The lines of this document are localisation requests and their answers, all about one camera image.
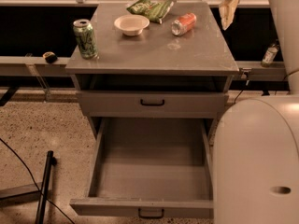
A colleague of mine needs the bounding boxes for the red coke can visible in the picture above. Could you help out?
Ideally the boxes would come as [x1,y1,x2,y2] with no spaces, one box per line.
[171,13,197,36]

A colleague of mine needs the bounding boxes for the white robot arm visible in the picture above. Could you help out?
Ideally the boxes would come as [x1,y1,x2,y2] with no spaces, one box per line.
[212,0,299,224]

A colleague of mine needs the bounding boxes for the grey metal drawer cabinet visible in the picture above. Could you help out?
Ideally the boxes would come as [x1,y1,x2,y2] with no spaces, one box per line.
[64,1,240,142]

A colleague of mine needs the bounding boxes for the green soda can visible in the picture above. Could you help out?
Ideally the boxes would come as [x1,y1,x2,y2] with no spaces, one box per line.
[73,19,98,59]

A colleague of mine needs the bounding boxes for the closed grey top drawer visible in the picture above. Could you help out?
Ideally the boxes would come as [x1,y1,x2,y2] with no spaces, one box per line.
[77,91,228,119]

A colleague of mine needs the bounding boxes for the open grey middle drawer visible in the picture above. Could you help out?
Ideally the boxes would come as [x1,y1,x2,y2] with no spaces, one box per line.
[70,118,213,219]

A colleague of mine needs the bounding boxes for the small clear bottle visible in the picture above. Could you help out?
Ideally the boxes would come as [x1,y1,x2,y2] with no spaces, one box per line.
[261,39,279,67]

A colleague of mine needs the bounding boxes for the green chip bag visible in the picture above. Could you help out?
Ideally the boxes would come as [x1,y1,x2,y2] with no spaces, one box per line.
[126,0,174,24]

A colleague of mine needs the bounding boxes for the white paper bowl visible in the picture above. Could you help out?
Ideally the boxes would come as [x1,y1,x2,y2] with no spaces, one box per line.
[114,14,150,36]

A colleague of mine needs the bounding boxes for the black round tape measure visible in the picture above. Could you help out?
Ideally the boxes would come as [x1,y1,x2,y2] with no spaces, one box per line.
[43,51,58,63]

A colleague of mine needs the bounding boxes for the black stand leg left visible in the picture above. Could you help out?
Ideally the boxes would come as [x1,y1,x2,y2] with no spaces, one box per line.
[0,150,58,224]

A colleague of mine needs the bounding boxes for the black power adapter cable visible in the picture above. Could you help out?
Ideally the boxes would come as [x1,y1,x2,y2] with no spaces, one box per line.
[233,77,251,105]

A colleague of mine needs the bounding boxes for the black floor cable left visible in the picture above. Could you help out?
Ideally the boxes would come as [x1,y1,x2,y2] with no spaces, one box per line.
[0,137,76,224]

